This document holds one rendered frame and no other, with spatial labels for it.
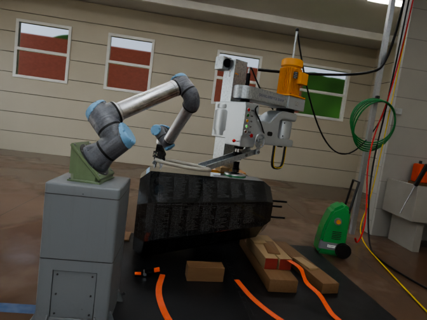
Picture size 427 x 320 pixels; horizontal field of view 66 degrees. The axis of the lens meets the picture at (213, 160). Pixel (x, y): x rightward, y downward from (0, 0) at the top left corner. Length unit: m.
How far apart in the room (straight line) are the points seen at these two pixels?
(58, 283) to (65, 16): 8.33
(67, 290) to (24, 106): 8.05
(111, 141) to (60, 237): 0.59
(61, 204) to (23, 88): 8.05
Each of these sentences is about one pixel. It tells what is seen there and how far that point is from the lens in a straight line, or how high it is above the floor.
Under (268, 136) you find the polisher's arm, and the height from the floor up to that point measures 1.23.
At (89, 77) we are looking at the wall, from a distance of 9.39.
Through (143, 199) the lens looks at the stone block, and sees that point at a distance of 2.81.
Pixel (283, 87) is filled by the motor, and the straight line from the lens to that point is 3.67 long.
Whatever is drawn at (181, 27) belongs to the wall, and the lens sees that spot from 9.36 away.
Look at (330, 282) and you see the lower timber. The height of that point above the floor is 0.11.
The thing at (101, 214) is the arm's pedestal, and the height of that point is 0.70.
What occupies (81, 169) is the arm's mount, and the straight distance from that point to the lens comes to 2.00.
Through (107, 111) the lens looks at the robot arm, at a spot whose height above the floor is 1.27.
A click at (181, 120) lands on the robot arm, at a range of 2.42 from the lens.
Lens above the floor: 1.25
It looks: 6 degrees down
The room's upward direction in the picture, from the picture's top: 7 degrees clockwise
